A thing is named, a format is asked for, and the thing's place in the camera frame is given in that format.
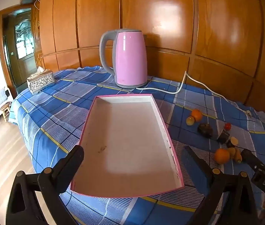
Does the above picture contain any silver ornate tissue box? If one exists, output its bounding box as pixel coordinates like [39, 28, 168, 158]
[27, 70, 55, 96]

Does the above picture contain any dark brown round fruit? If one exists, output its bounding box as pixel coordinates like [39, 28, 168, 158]
[198, 123, 214, 138]

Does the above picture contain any dark cut cylinder piece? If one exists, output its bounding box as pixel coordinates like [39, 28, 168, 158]
[218, 131, 230, 144]

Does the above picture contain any pink electric kettle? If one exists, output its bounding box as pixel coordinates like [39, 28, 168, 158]
[99, 29, 148, 89]

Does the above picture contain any small wooden stool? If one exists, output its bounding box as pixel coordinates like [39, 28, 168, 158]
[0, 103, 11, 122]

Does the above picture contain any dark piece with tan face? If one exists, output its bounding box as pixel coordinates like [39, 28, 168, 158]
[227, 137, 239, 148]

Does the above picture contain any white tissue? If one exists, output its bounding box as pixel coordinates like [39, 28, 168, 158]
[30, 66, 45, 77]

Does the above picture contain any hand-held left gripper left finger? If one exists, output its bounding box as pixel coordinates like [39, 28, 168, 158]
[5, 145, 86, 225]

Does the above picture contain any blue plaid tablecloth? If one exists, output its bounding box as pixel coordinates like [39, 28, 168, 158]
[8, 66, 265, 225]

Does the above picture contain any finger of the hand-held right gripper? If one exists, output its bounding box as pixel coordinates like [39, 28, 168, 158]
[241, 148, 265, 170]

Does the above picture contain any wooden glass door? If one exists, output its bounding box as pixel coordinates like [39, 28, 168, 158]
[2, 9, 38, 87]

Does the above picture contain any orange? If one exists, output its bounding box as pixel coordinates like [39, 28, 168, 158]
[214, 148, 230, 165]
[191, 109, 203, 122]

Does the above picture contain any pink shallow tray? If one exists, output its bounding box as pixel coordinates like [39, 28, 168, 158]
[70, 94, 185, 198]

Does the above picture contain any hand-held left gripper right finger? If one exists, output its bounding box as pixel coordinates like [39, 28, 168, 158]
[181, 145, 265, 225]

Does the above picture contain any small orange-tan carrot piece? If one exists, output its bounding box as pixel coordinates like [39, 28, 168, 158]
[234, 149, 243, 164]

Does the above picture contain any white power cable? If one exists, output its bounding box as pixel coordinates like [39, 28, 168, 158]
[136, 71, 249, 113]

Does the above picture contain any wooden panelled wardrobe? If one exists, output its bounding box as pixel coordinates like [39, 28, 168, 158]
[21, 0, 265, 122]

